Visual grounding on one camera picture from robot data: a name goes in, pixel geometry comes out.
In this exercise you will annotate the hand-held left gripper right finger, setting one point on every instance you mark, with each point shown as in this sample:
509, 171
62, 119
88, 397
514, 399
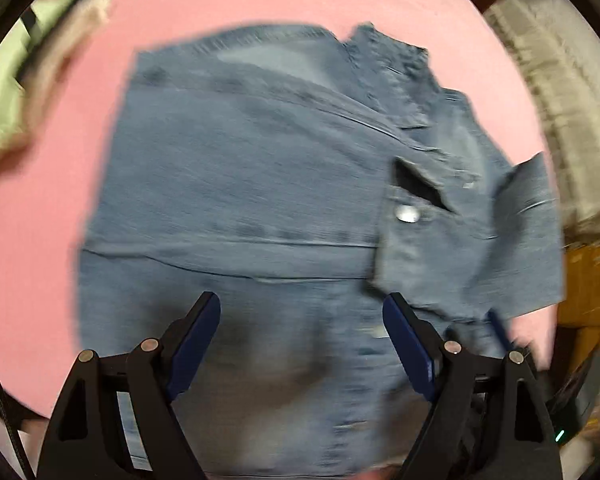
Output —
409, 347

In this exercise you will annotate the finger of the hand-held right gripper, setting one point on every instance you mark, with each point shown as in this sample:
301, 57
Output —
499, 331

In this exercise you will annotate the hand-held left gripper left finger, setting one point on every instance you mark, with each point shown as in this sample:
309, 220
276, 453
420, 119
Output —
192, 347

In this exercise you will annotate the blue denim jacket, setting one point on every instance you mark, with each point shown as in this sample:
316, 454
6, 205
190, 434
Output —
260, 185

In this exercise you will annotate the yellow brown box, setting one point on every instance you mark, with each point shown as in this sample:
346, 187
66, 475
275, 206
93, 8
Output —
587, 285

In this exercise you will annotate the beige curtain fabric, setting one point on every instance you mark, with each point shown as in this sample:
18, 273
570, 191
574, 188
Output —
570, 90

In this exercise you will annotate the light green garment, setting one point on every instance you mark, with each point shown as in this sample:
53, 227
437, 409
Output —
2, 95

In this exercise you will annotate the pink bed sheet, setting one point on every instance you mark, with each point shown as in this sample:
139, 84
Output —
280, 0

